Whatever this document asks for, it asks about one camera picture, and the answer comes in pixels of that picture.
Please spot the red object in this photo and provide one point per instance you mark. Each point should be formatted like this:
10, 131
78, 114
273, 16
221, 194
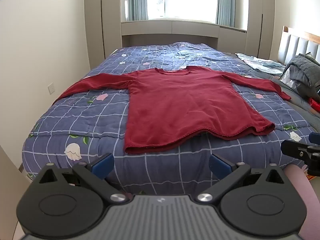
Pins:
314, 105

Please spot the silver plastic bag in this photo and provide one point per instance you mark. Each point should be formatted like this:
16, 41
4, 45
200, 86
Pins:
287, 77

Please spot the white wall socket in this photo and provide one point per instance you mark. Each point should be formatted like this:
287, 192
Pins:
51, 88

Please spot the pink mat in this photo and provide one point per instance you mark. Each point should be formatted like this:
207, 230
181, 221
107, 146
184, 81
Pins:
310, 205

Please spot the blue checked floral quilt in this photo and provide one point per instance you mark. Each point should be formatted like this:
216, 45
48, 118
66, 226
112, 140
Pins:
75, 120

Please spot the beige wardrobe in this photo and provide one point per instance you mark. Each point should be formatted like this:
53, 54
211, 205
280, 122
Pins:
110, 17
255, 17

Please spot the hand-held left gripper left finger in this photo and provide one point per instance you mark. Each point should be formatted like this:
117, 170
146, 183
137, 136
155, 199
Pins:
102, 166

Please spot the white cabinet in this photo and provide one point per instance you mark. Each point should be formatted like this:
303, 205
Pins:
10, 180

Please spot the beige window cabinet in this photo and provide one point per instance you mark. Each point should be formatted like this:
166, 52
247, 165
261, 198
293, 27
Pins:
175, 27

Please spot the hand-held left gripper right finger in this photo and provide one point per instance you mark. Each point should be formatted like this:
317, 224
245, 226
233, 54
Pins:
220, 166

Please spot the grey padded headboard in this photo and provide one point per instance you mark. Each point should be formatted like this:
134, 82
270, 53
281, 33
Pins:
300, 45

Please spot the light blue curtain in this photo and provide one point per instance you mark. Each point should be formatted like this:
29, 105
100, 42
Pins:
137, 0
226, 2

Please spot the light blue patterned cloth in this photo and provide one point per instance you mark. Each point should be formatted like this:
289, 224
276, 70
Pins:
260, 63

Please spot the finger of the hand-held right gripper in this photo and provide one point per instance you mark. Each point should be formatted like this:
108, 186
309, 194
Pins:
315, 137
292, 148

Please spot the grey quilted jacket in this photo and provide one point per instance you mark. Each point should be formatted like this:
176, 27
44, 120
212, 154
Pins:
305, 67

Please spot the dark red long-sleeve shirt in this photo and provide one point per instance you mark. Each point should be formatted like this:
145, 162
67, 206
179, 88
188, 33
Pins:
175, 100

